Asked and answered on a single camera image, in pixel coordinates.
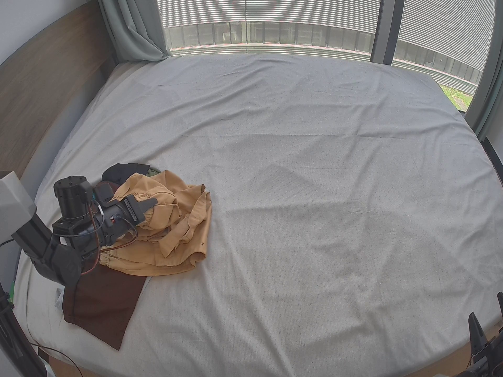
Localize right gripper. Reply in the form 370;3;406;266
467;291;503;377

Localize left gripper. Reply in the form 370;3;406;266
98;196;158;247

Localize tan trousers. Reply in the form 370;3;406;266
98;170;213;277

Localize bed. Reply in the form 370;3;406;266
0;0;503;377

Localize black garment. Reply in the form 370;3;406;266
101;163;152;184

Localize brown shorts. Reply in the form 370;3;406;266
62;265;147;351

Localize grey-green curtain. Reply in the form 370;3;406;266
475;0;503;142
94;0;173;62

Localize window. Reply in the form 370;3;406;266
151;0;497;132

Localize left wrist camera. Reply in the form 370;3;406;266
94;182;115;205

